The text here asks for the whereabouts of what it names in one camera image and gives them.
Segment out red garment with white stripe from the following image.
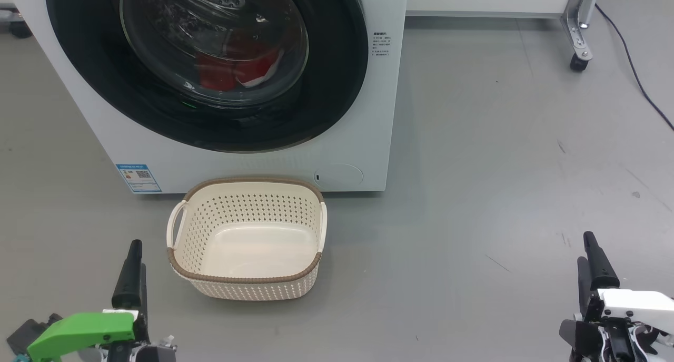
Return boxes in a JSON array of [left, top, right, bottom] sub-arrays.
[[234, 35, 281, 87]]

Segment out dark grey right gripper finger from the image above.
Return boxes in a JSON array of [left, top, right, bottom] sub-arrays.
[[577, 257, 594, 315], [583, 231, 620, 291]]

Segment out cream perforated laundry basket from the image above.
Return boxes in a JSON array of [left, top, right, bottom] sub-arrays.
[[166, 177, 328, 302]]

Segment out blue energy label sticker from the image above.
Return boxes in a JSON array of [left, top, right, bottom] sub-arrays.
[[116, 164, 162, 193]]

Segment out round white filter cover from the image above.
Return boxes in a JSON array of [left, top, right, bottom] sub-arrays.
[[314, 163, 364, 188]]

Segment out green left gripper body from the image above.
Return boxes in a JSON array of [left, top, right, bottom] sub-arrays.
[[26, 309, 177, 362]]

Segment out round black glass washer door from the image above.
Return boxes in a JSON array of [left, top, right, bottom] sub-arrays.
[[45, 0, 369, 153]]

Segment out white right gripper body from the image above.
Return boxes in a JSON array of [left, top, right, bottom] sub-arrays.
[[559, 289, 674, 362]]

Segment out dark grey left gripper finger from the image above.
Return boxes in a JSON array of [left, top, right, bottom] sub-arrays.
[[134, 265, 151, 344], [112, 240, 144, 310]]

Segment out black floor cable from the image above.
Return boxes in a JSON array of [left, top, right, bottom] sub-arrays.
[[595, 4, 674, 131]]

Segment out white front-load washing machine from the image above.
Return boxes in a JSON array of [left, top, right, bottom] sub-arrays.
[[4, 0, 409, 194]]

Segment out printed text notice label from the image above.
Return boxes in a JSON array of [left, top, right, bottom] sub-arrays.
[[372, 32, 392, 57]]

